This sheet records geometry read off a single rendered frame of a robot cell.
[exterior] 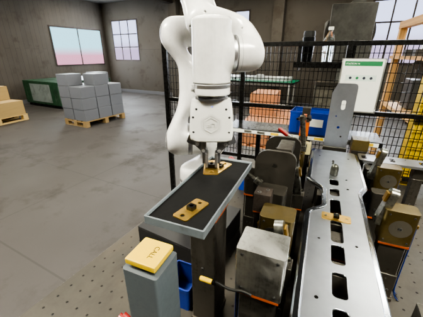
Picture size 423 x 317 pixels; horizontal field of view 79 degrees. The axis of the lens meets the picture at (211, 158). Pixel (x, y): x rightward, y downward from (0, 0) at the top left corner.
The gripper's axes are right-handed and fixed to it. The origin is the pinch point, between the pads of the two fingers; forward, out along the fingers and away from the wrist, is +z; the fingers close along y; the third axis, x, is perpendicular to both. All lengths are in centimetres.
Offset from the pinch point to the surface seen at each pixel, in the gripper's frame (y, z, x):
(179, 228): -5.6, 7.2, -18.6
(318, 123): 60, 14, 88
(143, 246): -11.3, 7.2, -24.1
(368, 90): 89, -4, 98
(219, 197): 2.3, 7.2, -6.9
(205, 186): -1.5, 7.3, -1.4
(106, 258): -44, 53, 20
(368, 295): 34.2, 23.1, -19.3
